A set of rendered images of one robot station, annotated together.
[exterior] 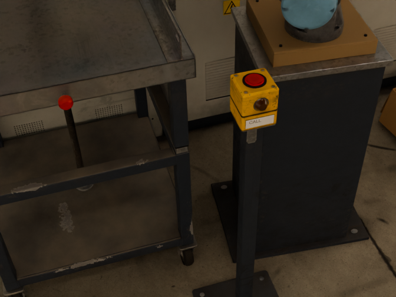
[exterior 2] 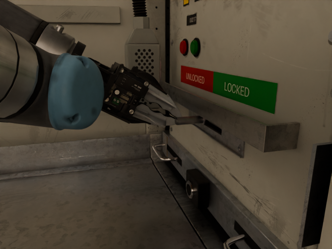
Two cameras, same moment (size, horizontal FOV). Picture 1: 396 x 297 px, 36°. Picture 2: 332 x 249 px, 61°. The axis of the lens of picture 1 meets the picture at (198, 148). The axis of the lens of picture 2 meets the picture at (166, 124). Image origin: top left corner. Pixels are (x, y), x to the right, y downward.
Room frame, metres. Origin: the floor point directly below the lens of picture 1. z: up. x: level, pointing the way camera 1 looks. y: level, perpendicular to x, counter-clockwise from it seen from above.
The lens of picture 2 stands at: (1.68, 0.03, 1.14)
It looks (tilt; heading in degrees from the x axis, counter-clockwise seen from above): 16 degrees down; 89
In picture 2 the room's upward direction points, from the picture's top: straight up
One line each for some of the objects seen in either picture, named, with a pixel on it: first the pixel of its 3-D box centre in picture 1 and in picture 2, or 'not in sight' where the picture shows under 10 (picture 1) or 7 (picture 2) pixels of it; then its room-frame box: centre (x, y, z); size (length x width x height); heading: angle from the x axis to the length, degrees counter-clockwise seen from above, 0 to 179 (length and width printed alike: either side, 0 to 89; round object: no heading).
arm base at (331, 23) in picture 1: (315, 10); not in sight; (1.35, -0.31, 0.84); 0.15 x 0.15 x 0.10
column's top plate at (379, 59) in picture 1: (307, 35); not in sight; (1.40, -0.31, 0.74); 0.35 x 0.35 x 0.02; 10
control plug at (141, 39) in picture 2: not in sight; (143, 69); (1.64, 0.67, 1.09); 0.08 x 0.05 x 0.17; 15
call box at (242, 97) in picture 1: (253, 99); not in sight; (0.99, -0.12, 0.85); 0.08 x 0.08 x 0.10; 15
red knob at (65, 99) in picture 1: (65, 99); not in sight; (1.05, 0.29, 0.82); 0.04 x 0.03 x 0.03; 15
